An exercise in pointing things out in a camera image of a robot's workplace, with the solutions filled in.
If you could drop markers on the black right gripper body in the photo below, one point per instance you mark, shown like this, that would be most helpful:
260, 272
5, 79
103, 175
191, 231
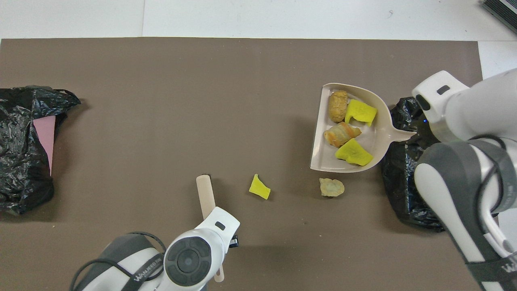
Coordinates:
426, 126

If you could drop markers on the beige dustpan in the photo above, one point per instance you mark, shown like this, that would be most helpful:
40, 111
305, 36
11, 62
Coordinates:
377, 131

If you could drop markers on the beige hand brush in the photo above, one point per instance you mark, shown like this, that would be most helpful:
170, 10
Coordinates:
205, 194

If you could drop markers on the small yellow sponge piece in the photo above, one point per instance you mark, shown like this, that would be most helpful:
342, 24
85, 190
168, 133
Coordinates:
259, 188

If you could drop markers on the notched yellow sponge piece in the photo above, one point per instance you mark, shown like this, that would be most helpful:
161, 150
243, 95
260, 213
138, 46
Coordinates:
360, 111

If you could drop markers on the striped croissant piece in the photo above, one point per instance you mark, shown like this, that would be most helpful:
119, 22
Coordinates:
341, 134

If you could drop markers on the brown bread roll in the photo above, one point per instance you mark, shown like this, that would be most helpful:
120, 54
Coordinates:
337, 106

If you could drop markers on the pale cracker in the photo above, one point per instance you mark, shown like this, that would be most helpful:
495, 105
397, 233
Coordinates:
331, 187

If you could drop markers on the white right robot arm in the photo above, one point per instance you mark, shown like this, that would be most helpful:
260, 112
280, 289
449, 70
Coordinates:
464, 182

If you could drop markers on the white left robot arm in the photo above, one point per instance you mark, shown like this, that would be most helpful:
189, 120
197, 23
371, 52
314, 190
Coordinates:
190, 258

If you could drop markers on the pink bin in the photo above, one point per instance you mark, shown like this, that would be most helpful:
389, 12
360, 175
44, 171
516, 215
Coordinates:
45, 133

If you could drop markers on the black bag over pink bin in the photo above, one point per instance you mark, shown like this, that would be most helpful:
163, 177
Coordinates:
20, 161

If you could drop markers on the dark ribbed device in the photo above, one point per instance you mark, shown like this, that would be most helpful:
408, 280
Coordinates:
503, 14

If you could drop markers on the brown table mat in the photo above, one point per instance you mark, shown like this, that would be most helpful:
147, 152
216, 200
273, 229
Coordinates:
161, 101

